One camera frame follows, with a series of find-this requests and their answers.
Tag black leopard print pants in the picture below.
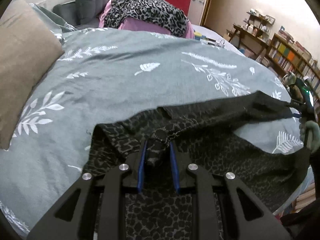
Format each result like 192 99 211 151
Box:
83 91 309 239

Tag gloved right hand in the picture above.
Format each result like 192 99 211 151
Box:
299 118 319 153

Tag wooden bookshelf with books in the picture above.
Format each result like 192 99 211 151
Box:
261 34 319 96

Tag wooden desk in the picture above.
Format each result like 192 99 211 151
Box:
228 24 268 60

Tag yellow blue toy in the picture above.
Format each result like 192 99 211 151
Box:
194 31 202 40

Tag grey leaf print duvet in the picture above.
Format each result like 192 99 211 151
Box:
1 5 313 239

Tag tan pillow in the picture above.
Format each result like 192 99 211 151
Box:
1 0 63 150

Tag grey leopard print garment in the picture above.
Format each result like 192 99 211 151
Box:
103 0 189 37

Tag grey tufted headboard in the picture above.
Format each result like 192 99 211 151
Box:
52 0 109 29

